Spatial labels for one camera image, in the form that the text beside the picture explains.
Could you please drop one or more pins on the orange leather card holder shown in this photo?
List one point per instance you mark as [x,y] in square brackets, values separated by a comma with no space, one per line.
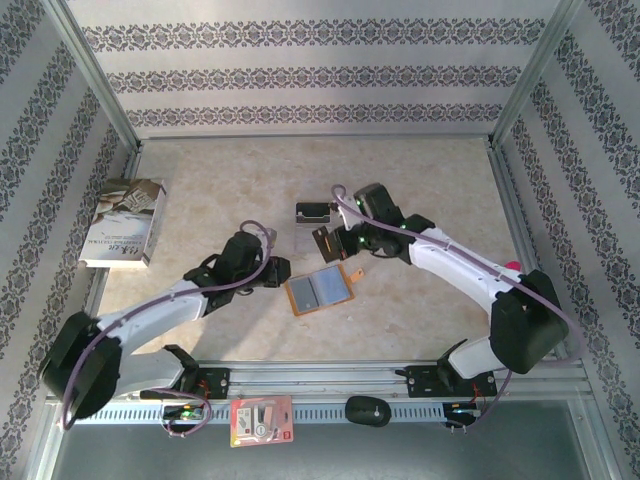
[332,285]

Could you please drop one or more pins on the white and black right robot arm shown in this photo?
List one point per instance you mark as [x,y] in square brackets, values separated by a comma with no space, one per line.
[450,260]

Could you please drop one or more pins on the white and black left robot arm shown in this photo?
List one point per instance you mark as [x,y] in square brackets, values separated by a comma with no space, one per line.
[150,315]

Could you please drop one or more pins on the white paperback book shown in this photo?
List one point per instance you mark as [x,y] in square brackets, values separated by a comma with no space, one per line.
[120,225]

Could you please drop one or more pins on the packaged usb flash drive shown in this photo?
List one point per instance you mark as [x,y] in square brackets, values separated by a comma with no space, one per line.
[260,420]

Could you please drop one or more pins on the small green circuit board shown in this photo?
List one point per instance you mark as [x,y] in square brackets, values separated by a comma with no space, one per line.
[185,413]
[462,411]

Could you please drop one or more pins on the black computer mouse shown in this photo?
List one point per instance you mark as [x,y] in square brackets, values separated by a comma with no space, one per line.
[367,411]

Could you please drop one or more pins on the grey metal shelf panel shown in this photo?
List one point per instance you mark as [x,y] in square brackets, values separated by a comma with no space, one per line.
[350,455]

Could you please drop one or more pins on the aluminium rear frame rail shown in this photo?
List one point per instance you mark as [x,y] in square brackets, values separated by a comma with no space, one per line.
[315,136]

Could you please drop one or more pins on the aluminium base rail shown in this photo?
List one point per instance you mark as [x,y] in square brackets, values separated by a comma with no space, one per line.
[320,377]

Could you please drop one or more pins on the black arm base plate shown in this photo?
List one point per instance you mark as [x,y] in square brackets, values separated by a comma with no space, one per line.
[420,382]
[220,382]

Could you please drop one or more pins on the aluminium side frame rail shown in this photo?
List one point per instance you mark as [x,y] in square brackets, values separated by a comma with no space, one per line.
[131,165]
[515,210]

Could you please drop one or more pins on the aluminium frame post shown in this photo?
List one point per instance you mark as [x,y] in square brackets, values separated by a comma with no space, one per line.
[95,75]
[534,75]

